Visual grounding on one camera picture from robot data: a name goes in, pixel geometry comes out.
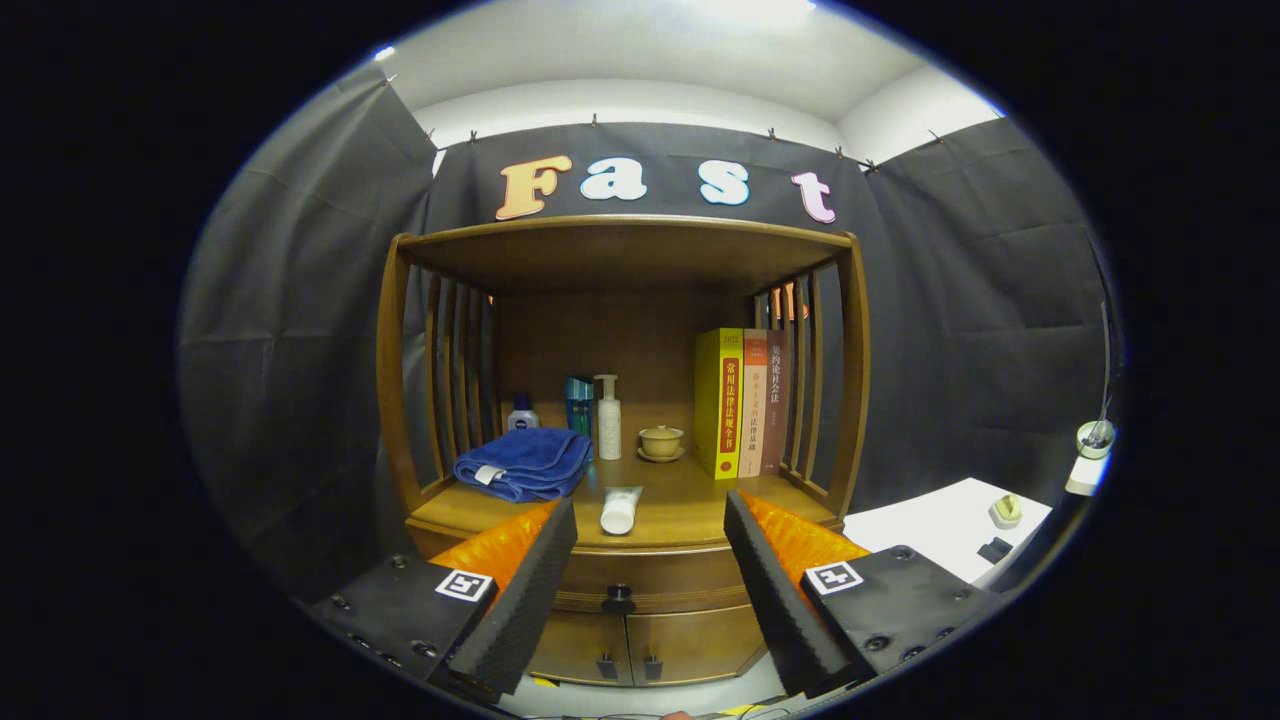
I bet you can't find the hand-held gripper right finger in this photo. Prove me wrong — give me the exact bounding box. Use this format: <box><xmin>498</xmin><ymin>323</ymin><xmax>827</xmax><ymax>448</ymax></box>
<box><xmin>724</xmin><ymin>490</ymin><xmax>1001</xmax><ymax>699</ymax></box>

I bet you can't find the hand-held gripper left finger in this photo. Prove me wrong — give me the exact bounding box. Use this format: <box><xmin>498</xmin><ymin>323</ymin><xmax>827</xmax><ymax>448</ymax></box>
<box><xmin>305</xmin><ymin>498</ymin><xmax>579</xmax><ymax>701</ymax></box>

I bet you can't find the wooden drawer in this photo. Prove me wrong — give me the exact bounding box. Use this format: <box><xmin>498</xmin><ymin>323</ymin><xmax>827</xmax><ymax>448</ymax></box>
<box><xmin>405</xmin><ymin>515</ymin><xmax>841</xmax><ymax>613</ymax></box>

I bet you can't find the white tube with green print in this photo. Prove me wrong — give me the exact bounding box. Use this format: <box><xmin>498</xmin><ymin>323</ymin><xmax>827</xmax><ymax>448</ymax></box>
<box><xmin>599</xmin><ymin>486</ymin><xmax>644</xmax><ymax>536</ymax></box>

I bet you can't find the wooden cabinet door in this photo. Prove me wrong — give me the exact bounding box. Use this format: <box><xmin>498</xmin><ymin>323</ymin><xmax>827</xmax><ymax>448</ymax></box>
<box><xmin>530</xmin><ymin>608</ymin><xmax>629</xmax><ymax>688</ymax></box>
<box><xmin>626</xmin><ymin>603</ymin><xmax>766</xmax><ymax>686</ymax></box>

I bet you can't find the white side cabinet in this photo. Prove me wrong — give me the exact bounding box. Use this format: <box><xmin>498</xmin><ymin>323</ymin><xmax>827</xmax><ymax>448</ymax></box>
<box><xmin>843</xmin><ymin>477</ymin><xmax>1053</xmax><ymax>586</ymax></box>

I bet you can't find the wooden cabinet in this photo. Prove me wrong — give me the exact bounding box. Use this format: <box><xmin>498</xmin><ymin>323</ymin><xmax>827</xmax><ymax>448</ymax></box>
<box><xmin>376</xmin><ymin>215</ymin><xmax>871</xmax><ymax>691</ymax></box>

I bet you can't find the blue folded towel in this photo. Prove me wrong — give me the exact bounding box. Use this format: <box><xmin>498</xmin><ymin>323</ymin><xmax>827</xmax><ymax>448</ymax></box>
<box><xmin>453</xmin><ymin>428</ymin><xmax>593</xmax><ymax>504</ymax></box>

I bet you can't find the orange and white book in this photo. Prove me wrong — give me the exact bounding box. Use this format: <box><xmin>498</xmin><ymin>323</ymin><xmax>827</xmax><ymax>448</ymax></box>
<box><xmin>738</xmin><ymin>329</ymin><xmax>769</xmax><ymax>478</ymax></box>

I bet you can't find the white pump bottle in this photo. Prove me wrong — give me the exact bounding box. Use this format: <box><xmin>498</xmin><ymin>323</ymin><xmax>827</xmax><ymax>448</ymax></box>
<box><xmin>594</xmin><ymin>374</ymin><xmax>623</xmax><ymax>461</ymax></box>

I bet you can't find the yellow book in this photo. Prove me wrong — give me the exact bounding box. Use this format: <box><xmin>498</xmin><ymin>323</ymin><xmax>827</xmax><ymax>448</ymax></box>
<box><xmin>694</xmin><ymin>328</ymin><xmax>745</xmax><ymax>480</ymax></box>

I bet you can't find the brown book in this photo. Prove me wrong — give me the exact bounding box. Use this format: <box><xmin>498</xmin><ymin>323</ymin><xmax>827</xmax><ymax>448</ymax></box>
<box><xmin>762</xmin><ymin>330</ymin><xmax>789</xmax><ymax>474</ymax></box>

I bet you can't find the teal blue bottle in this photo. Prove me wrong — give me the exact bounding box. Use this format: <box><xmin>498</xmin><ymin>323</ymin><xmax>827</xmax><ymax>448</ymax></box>
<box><xmin>565</xmin><ymin>375</ymin><xmax>595</xmax><ymax>438</ymax></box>

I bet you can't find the white ledge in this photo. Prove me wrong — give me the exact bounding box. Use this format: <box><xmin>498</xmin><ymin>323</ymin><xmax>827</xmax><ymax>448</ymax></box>
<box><xmin>1065</xmin><ymin>455</ymin><xmax>1111</xmax><ymax>498</ymax></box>

